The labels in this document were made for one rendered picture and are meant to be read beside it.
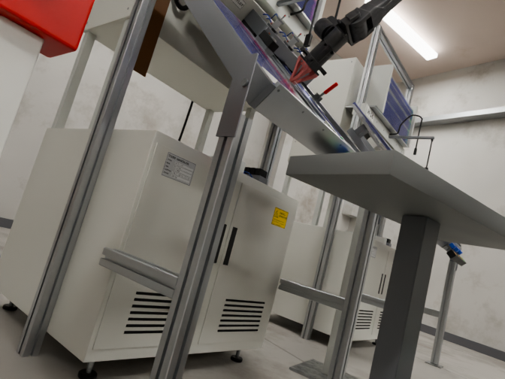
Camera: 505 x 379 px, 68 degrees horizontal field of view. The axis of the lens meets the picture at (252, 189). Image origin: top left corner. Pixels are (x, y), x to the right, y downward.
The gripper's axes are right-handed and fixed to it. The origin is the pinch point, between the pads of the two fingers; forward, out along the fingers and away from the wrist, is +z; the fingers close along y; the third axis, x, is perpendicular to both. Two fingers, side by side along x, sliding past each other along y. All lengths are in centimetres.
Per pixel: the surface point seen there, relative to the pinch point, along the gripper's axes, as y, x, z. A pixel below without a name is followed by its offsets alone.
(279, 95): 33.6, 33.5, 0.3
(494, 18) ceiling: -284, -152, -155
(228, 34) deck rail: 37.8, 12.4, 1.0
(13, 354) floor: 44, 44, 88
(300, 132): 19.8, 33.5, 3.6
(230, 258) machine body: -1, 36, 48
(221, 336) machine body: -7, 52, 66
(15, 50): 75, 32, 19
